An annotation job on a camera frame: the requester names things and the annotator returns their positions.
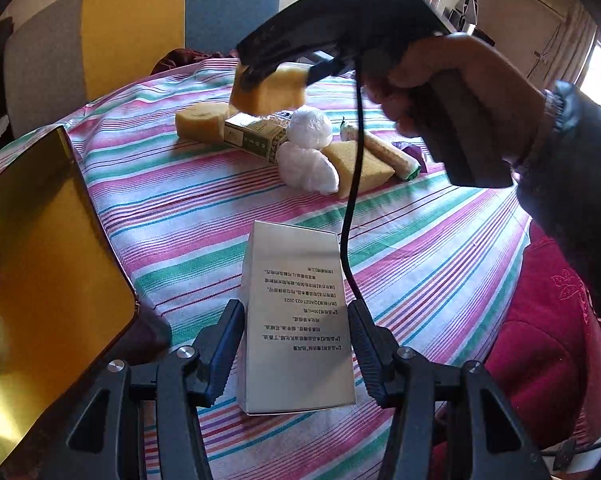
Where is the person's right hand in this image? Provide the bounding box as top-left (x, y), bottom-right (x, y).
top-left (361, 32), bottom-right (551, 166)

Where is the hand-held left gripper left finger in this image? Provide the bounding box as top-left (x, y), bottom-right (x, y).
top-left (40, 299), bottom-right (246, 480)

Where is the grey yellow blue chair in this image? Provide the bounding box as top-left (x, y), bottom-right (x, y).
top-left (0, 0), bottom-right (281, 136)

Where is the striped tablecloth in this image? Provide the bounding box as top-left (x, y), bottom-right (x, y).
top-left (0, 52), bottom-right (531, 480)

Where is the red embroidered fabric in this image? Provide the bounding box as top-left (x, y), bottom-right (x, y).
top-left (480, 225), bottom-right (601, 480)

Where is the packet with green end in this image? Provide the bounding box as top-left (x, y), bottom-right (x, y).
top-left (363, 131), bottom-right (423, 181)

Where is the small purple pouch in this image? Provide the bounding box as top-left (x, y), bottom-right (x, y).
top-left (390, 141), bottom-right (427, 162)

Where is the dark red cloth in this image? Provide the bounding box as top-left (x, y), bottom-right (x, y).
top-left (150, 49), bottom-right (226, 76)

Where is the person's right forearm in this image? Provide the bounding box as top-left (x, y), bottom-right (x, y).
top-left (513, 80), bottom-right (601, 321)

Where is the silver wristwatch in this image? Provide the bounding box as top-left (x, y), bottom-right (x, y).
top-left (543, 89), bottom-right (568, 131)

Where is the black cable with plug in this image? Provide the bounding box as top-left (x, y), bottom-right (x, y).
top-left (540, 435), bottom-right (601, 467)

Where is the green printed small box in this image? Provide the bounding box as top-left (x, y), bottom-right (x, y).
top-left (223, 112), bottom-right (294, 166)

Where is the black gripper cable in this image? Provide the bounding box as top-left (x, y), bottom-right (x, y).
top-left (341, 57), bottom-right (370, 307)

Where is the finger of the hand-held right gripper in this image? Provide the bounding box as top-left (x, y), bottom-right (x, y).
top-left (235, 57), bottom-right (262, 84)
top-left (303, 57), bottom-right (345, 86)

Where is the white plastic bag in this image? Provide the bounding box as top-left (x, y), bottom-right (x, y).
top-left (286, 106), bottom-right (332, 148)
top-left (276, 141), bottom-right (340, 196)

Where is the yellow sponge block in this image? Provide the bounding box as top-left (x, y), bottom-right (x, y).
top-left (174, 102), bottom-right (238, 142)
top-left (325, 141), bottom-right (396, 201)
top-left (230, 62), bottom-right (307, 115)

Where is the silver printed carton box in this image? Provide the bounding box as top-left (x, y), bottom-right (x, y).
top-left (235, 220), bottom-right (357, 416)

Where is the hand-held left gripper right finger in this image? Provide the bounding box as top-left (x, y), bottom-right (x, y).
top-left (347, 300), bottom-right (551, 480)

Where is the gold metal tray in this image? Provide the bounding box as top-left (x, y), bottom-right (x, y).
top-left (0, 126), bottom-right (138, 468)

